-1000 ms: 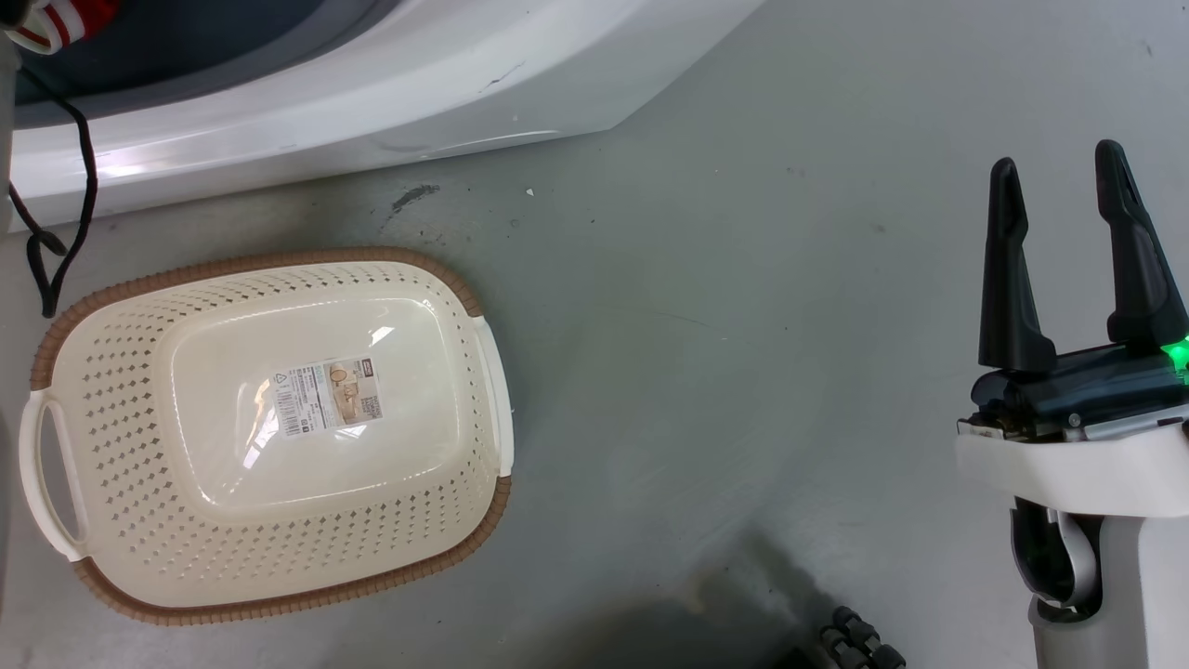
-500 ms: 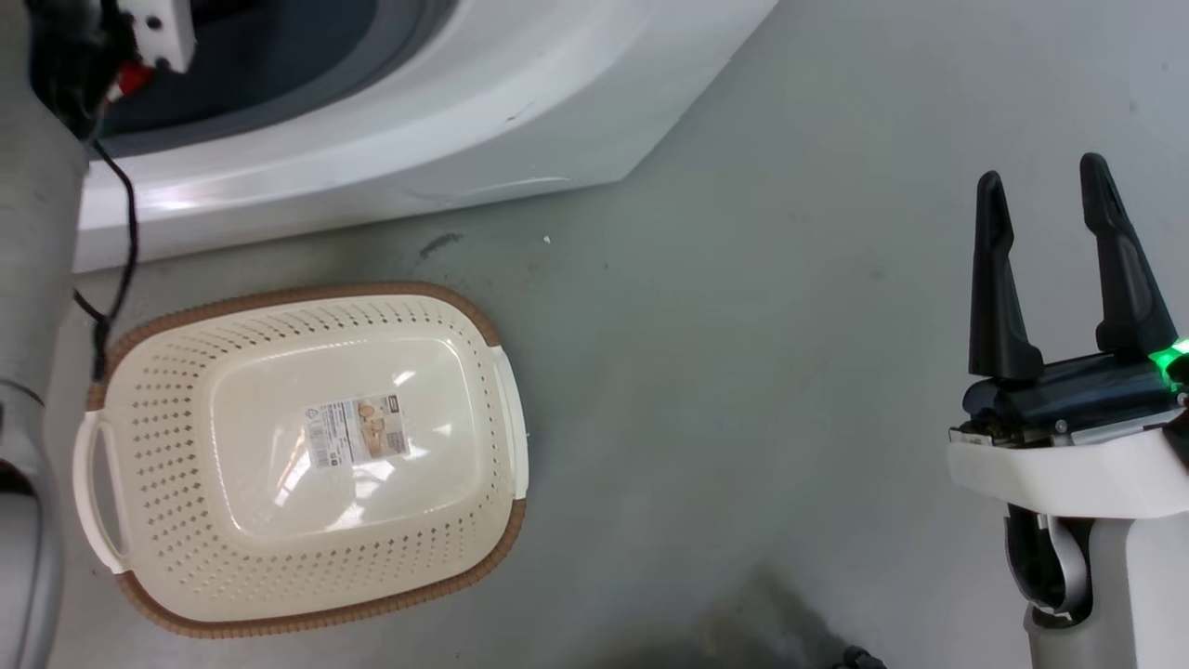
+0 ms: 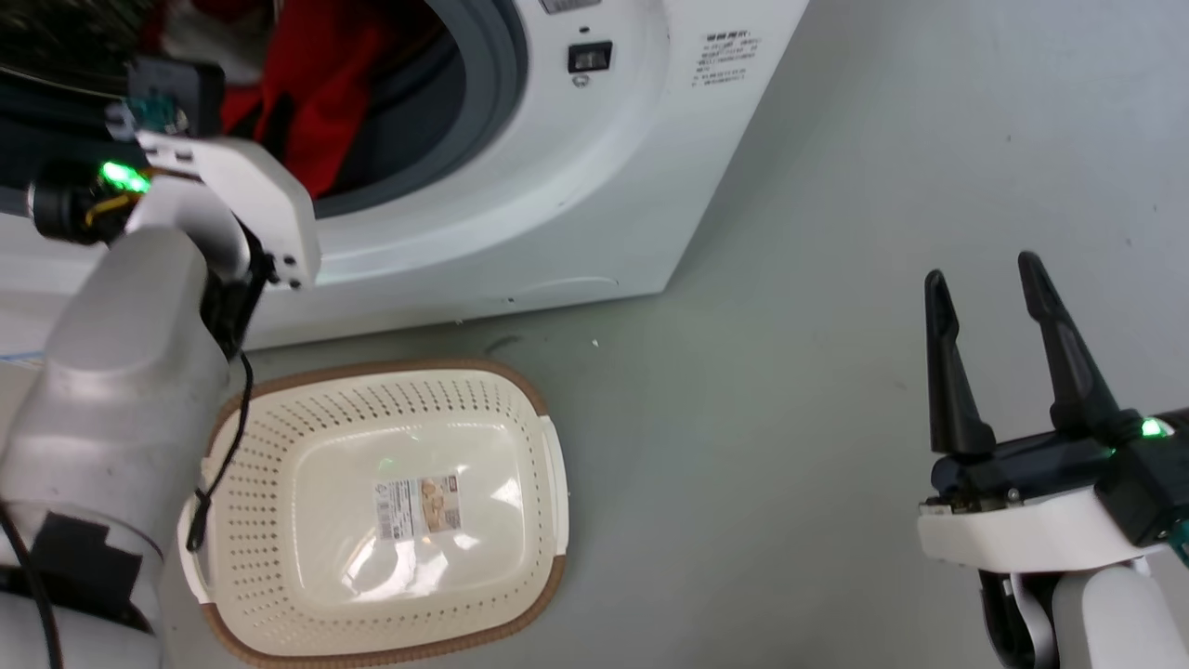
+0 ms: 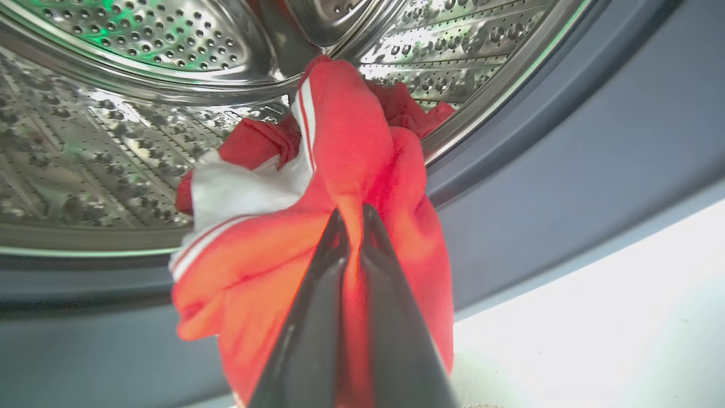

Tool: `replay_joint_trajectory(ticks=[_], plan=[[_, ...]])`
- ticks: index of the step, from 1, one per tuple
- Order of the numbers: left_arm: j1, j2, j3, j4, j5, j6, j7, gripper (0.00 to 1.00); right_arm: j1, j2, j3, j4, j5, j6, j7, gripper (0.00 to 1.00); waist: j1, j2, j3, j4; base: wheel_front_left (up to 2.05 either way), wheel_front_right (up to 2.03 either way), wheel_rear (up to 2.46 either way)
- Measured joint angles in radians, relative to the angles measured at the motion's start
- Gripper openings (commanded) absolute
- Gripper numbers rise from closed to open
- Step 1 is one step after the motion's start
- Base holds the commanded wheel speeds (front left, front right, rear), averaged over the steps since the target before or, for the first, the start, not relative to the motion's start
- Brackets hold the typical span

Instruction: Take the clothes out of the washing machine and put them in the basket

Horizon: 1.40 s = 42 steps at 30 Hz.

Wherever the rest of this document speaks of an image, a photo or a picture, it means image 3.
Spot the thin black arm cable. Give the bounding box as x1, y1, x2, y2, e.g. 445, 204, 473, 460
0, 502, 64, 669
186, 349, 257, 555

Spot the cream perforated laundry basket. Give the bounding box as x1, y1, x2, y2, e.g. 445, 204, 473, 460
176, 359, 570, 669

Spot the paper product sticker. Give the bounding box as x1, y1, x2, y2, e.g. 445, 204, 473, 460
373, 475, 464, 543

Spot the black door latch socket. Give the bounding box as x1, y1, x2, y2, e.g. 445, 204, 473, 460
567, 40, 615, 76

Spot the red garment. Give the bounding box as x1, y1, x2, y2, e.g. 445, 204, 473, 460
144, 0, 449, 202

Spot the white front-load washing machine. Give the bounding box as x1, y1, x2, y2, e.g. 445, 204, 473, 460
0, 0, 811, 365

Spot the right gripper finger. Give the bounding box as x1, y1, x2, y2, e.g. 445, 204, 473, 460
1016, 250, 1127, 441
923, 269, 998, 458

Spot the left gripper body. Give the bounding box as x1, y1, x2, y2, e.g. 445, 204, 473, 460
26, 130, 322, 291

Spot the printed text label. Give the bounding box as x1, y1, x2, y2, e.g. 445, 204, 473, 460
691, 32, 765, 90

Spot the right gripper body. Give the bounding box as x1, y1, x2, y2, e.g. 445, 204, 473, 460
917, 429, 1173, 573

